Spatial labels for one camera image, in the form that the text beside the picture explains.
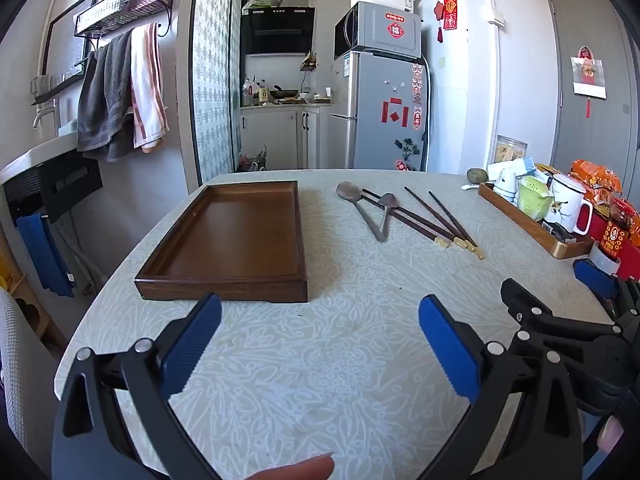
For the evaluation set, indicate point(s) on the grey round stone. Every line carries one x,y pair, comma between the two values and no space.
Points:
477,175

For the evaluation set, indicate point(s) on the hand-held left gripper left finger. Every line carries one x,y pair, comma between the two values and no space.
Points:
192,345

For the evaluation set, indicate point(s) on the red paper sticker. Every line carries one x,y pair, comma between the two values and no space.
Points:
396,114

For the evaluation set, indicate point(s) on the grey towel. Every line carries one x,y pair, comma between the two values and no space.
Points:
102,105

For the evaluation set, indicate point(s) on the white pink striped towel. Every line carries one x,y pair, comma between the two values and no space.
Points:
147,90

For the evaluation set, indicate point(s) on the red printed box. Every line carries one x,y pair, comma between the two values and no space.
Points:
617,240

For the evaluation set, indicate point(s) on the yellow label bottle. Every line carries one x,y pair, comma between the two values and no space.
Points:
263,94

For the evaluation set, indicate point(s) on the green ceramic cup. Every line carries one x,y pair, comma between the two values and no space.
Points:
532,200

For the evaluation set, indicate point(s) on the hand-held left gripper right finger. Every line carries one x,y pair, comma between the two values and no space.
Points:
447,347

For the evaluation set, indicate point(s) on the dark wooden chopstick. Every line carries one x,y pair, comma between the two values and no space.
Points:
457,244
402,217
452,220
435,214

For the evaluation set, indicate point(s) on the large metal spoon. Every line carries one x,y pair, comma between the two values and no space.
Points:
347,191

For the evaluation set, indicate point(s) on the silver refrigerator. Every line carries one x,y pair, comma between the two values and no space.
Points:
370,110

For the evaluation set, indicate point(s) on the white sink basin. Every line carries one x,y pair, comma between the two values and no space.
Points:
35,155

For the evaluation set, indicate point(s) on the hanging spice rack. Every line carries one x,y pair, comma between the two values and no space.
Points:
310,62

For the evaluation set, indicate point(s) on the black range hood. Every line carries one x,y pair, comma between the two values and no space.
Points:
277,30

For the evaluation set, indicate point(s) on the black framed mirror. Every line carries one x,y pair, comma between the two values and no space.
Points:
70,45

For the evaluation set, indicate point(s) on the metal faucet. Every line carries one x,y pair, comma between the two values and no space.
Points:
45,110

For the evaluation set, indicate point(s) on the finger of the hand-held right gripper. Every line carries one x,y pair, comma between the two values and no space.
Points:
595,279
575,340

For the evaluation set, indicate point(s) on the hanging wall calendar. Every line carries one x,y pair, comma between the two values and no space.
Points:
589,77

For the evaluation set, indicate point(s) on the grey door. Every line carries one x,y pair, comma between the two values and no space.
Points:
600,145

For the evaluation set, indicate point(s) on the red cartoon sticker strip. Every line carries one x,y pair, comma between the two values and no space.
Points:
417,95

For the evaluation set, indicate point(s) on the white ceramic spoon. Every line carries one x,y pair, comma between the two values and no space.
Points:
470,187

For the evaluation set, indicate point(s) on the white kitchen cabinet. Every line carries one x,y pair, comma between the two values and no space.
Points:
280,135

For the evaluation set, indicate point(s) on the small pointed metal spoon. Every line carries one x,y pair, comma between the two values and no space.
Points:
389,201

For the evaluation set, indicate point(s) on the red hanging ornament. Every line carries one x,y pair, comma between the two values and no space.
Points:
450,7

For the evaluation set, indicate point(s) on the clear snack jar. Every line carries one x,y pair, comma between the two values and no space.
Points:
510,150

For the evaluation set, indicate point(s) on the white mesh chair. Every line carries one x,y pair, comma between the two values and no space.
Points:
25,385

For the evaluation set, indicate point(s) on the silver microwave oven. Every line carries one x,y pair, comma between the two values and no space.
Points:
380,30

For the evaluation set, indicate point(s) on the person's right hand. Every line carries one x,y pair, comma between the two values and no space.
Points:
611,434

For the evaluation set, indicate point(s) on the person's left hand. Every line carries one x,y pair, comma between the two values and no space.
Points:
295,467

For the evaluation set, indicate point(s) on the black wok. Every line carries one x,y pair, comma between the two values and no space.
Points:
286,92

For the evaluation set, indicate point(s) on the clear oil bottle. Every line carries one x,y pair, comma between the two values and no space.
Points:
248,94

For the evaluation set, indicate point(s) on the small white cup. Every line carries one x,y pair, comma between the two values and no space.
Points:
602,260

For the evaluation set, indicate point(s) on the blue towel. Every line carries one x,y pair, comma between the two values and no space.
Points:
47,255

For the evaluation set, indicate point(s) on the grey plastic bag bundle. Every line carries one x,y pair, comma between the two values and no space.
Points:
252,160

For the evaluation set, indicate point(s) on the red knot charm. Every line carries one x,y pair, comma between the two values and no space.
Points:
439,15

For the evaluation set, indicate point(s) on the glass cups on ledge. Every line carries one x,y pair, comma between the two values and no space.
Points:
47,84

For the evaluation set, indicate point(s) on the dark brown wooden tray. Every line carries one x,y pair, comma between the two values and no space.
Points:
235,235

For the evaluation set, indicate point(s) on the patterned white tablecloth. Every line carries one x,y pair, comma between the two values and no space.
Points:
325,320

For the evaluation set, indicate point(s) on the light wooden tray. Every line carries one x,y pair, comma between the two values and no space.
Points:
510,212

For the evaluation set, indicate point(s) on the orange snack packets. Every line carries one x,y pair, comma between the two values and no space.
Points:
597,177

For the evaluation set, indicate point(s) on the dark small packet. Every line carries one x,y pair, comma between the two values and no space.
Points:
560,232

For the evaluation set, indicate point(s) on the patterned sliding door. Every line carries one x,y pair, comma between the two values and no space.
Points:
212,70

